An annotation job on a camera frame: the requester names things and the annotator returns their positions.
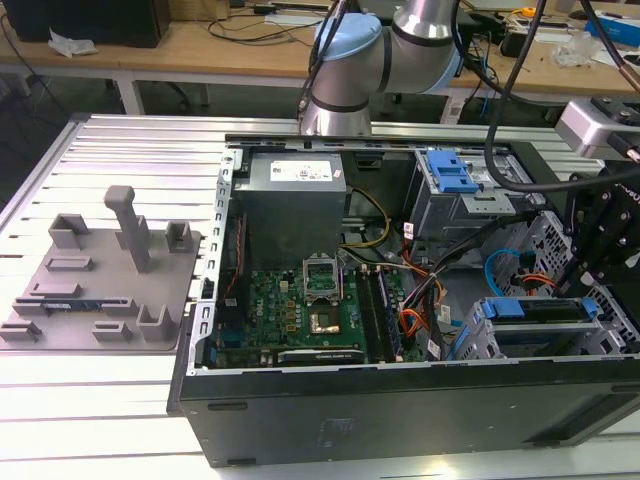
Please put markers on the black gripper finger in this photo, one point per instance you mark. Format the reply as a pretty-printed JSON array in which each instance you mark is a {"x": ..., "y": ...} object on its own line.
[
  {"x": 590, "y": 225},
  {"x": 622, "y": 270}
]

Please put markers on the hard disk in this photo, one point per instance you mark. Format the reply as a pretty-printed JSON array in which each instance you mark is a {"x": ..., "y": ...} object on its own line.
[{"x": 505, "y": 307}]

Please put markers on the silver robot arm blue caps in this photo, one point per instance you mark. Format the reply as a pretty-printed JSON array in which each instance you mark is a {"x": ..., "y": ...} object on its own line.
[{"x": 350, "y": 65}]

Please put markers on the metal disk bay cage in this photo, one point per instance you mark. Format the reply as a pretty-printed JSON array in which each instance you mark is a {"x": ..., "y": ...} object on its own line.
[{"x": 540, "y": 240}]

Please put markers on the black RAM slot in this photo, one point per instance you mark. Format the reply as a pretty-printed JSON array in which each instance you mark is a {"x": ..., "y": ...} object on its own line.
[{"x": 369, "y": 315}]

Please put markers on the metal optical drive cage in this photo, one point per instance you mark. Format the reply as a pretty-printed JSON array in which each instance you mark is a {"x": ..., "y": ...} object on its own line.
[{"x": 450, "y": 215}]

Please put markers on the blue plastic drive latch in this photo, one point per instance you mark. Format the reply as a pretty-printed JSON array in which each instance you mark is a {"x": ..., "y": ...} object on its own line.
[{"x": 450, "y": 172}]

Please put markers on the wooden desk with clutter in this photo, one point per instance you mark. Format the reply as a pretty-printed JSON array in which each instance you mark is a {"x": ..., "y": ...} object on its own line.
[{"x": 545, "y": 70}]

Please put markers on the clear plastic bag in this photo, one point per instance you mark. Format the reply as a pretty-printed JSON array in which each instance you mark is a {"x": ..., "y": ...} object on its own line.
[{"x": 580, "y": 47}]

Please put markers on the white label tag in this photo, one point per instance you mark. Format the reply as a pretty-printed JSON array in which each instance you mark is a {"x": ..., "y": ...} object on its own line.
[{"x": 454, "y": 109}]

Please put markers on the blue cardboard box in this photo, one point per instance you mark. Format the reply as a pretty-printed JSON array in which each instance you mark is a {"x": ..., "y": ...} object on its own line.
[{"x": 620, "y": 27}]

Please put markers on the small black device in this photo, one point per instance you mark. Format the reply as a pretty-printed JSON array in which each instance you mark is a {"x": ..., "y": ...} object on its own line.
[{"x": 512, "y": 44}]

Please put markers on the RAM stick with blue labels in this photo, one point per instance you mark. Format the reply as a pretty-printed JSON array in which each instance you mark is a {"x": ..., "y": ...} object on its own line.
[{"x": 390, "y": 317}]

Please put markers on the yellow tape roll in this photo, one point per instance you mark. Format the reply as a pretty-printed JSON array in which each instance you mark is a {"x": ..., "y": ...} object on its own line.
[{"x": 526, "y": 12}]

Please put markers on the black open PC case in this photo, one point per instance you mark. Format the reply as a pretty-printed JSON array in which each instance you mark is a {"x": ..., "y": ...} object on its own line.
[{"x": 390, "y": 420}]

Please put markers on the CPU socket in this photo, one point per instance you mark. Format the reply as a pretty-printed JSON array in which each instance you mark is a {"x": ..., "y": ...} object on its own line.
[{"x": 325, "y": 322}]

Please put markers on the black graphics card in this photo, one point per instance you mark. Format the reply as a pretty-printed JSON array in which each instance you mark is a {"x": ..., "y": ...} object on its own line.
[{"x": 320, "y": 356}]

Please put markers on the grey power supply unit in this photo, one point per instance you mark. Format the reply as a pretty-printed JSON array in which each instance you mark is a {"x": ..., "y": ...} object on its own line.
[{"x": 287, "y": 210}]

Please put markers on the green motherboard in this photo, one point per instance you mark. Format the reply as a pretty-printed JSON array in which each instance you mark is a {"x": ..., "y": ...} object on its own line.
[{"x": 280, "y": 310}]

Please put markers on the grey parts rack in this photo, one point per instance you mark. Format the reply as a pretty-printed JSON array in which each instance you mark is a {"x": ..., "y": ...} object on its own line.
[{"x": 100, "y": 280}]

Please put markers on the green RAM stick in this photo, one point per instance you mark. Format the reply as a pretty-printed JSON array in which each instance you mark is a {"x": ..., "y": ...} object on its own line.
[{"x": 70, "y": 306}]

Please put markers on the black box on desk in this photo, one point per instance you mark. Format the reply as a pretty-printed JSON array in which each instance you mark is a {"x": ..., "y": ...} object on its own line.
[{"x": 85, "y": 20}]

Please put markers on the crumpled white plastic sheet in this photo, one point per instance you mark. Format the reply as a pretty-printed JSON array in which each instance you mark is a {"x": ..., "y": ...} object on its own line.
[{"x": 70, "y": 45}]

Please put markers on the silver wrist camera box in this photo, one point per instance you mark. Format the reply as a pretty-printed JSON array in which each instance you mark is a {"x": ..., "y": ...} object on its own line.
[{"x": 585, "y": 127}]

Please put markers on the wooden desk white frame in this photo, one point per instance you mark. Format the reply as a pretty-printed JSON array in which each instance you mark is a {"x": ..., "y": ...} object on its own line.
[{"x": 175, "y": 55}]

